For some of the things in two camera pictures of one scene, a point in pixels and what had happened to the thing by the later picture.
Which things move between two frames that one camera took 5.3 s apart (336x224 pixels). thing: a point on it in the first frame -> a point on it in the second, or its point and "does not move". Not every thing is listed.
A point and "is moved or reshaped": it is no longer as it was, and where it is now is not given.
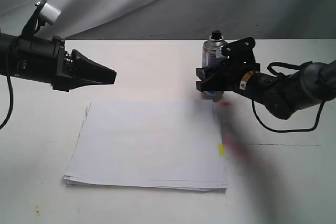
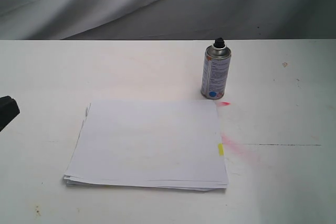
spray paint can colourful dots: (209, 50) is moved or reshaped
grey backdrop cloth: (173, 6) does not move
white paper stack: (173, 145) does not move
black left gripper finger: (97, 77) -> (9, 109)
